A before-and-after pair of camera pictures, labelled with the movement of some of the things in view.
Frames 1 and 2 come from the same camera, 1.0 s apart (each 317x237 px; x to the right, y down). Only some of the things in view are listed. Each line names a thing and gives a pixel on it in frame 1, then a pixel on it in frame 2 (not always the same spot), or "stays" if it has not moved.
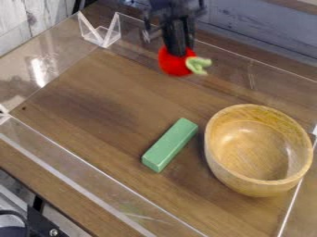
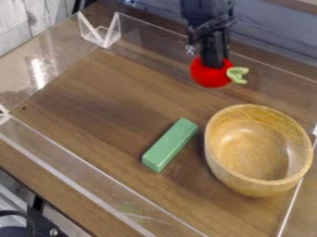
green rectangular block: [169, 145] stays
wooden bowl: [258, 149] stays
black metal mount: [40, 226] stays
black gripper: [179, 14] → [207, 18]
